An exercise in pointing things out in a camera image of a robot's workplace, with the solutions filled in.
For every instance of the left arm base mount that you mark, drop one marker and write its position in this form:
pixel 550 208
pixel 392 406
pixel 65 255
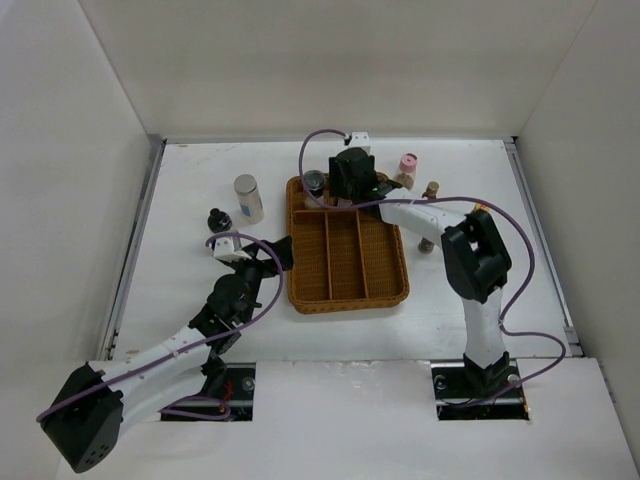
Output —
pixel 227 396

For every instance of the silver-lid jar white beads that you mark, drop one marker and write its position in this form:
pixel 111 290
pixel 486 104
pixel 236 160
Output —
pixel 249 199

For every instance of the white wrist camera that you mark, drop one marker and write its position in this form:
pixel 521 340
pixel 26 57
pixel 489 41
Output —
pixel 221 246
pixel 358 139

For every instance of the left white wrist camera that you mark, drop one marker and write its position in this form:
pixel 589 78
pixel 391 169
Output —
pixel 221 246

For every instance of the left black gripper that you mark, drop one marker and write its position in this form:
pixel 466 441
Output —
pixel 267 267

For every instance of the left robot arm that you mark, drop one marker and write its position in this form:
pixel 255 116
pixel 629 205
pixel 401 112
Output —
pixel 96 406

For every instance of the black-cap pepper jar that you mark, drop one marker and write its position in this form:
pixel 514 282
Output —
pixel 425 246

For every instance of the right aluminium table rail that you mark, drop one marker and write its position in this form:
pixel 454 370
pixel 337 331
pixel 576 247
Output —
pixel 512 151

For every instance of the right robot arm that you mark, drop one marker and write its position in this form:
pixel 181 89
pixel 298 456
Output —
pixel 475 257

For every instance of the brown wicker divided basket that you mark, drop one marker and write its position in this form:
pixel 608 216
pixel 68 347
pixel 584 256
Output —
pixel 343 260

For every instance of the aluminium table rail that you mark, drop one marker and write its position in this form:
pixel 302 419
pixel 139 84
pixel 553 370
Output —
pixel 512 151
pixel 116 310

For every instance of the pink-cap spice shaker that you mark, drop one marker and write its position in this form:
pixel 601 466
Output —
pixel 406 171

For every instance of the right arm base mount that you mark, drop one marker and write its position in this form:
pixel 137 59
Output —
pixel 465 392

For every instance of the small black round bottle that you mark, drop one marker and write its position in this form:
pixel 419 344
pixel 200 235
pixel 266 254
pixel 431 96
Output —
pixel 219 221

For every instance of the yellow-label oil bottle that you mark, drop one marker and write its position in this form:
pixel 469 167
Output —
pixel 431 190

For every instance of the left aluminium table rail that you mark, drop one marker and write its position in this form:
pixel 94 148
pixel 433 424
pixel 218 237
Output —
pixel 116 310

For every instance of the white-lid sauce jar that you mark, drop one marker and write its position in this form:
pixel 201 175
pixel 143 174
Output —
pixel 344 203

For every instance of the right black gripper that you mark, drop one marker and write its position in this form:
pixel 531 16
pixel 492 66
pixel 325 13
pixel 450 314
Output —
pixel 337 186

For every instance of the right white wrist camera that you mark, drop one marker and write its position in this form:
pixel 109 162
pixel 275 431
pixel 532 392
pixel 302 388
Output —
pixel 358 139

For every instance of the black-top salt grinder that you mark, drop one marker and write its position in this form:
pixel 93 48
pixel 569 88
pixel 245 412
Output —
pixel 315 180

